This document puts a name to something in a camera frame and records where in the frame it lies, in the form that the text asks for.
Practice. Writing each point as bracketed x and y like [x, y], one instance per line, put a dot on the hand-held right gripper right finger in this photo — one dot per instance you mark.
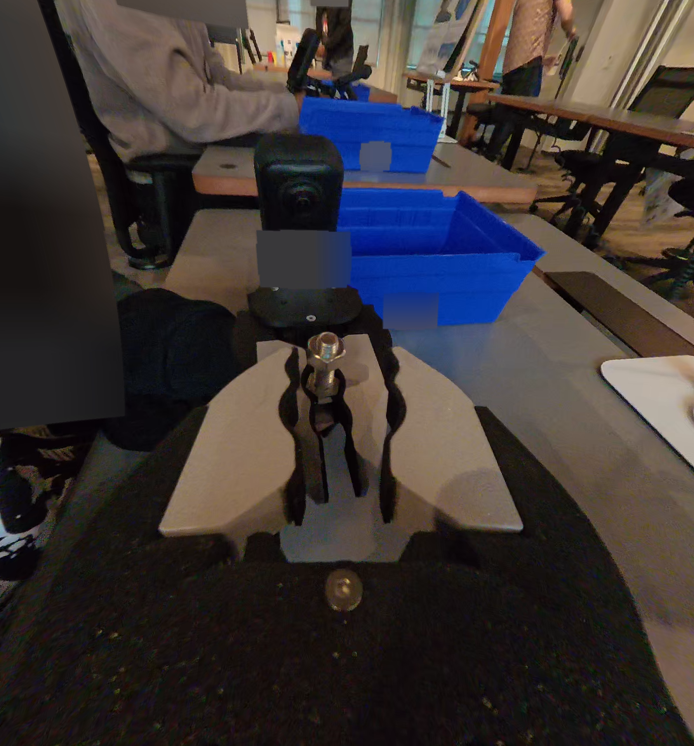
[457, 466]

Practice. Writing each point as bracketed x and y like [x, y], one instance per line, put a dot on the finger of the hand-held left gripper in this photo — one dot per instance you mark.
[274, 351]
[364, 373]

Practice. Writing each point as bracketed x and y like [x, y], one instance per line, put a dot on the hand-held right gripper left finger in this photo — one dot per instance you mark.
[230, 466]

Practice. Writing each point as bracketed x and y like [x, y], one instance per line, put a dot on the steel hex nut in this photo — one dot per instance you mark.
[315, 352]

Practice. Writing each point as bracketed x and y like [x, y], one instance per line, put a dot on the steel hex bolt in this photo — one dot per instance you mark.
[323, 382]

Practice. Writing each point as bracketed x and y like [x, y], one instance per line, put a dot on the blue divided plastic bin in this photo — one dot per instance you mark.
[440, 274]

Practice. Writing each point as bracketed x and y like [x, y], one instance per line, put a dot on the person's left forearm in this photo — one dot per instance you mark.
[172, 361]

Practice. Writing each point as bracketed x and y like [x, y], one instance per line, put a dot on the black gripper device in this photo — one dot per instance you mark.
[352, 73]
[301, 58]

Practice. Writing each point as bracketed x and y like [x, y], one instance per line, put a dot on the white desk stand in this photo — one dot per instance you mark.
[440, 105]
[649, 384]

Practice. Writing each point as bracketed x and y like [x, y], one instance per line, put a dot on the leaning poster board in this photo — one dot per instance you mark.
[446, 35]

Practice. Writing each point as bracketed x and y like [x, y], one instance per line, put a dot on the wooden desk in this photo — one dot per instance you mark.
[615, 116]

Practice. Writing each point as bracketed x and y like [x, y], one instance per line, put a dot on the white plastic bag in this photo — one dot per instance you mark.
[661, 195]

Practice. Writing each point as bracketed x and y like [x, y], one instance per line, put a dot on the wooden post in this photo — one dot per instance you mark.
[495, 35]

